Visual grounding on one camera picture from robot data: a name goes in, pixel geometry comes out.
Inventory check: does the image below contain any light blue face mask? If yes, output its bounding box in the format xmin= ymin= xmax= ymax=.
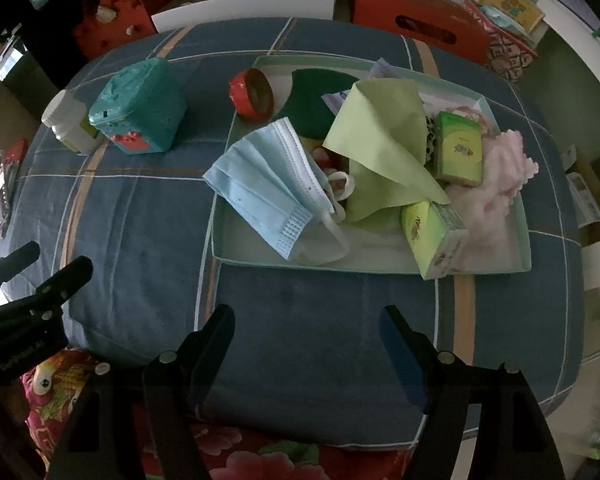
xmin=204 ymin=117 xmax=350 ymax=264

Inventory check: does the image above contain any black white spotted scrunchie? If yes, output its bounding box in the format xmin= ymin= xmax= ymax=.
xmin=425 ymin=115 xmax=438 ymax=167

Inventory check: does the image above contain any light green cloth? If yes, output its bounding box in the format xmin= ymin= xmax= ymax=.
xmin=324 ymin=78 xmax=450 ymax=223

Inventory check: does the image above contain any green scouring sponge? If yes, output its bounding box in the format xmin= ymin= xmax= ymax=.
xmin=275 ymin=68 xmax=358 ymax=140

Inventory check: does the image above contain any red floral blanket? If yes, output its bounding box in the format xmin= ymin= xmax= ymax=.
xmin=20 ymin=349 xmax=411 ymax=479

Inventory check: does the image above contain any green tissue pack front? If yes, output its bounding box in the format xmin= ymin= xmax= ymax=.
xmin=400 ymin=202 xmax=469 ymax=281

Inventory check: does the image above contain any white jar green label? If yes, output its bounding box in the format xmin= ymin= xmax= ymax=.
xmin=42 ymin=90 xmax=105 ymax=155

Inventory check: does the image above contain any pink fluffy cloth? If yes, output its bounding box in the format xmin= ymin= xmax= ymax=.
xmin=445 ymin=130 xmax=539 ymax=266

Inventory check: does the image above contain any teal plastic container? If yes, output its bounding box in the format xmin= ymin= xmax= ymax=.
xmin=88 ymin=58 xmax=187 ymax=155

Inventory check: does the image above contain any blue plaid cushion cover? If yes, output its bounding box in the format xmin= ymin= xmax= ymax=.
xmin=1 ymin=18 xmax=583 ymax=448

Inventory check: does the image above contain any green tissue pack upright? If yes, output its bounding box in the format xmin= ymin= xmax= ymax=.
xmin=434 ymin=112 xmax=483 ymax=188

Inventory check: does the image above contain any pale green tray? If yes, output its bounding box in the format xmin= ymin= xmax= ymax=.
xmin=211 ymin=54 xmax=532 ymax=274

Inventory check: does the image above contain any red tape roll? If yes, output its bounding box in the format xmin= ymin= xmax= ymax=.
xmin=228 ymin=68 xmax=274 ymax=124

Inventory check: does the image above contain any red felt handbag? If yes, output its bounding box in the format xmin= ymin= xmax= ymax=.
xmin=73 ymin=0 xmax=172 ymax=61

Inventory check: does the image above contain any red patterned gift bag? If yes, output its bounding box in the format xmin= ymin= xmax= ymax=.
xmin=463 ymin=0 xmax=538 ymax=82

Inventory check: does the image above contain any white foam board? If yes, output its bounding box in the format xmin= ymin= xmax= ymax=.
xmin=151 ymin=0 xmax=336 ymax=32

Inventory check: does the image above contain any red cardboard box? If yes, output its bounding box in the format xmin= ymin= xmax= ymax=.
xmin=349 ymin=0 xmax=491 ymax=65

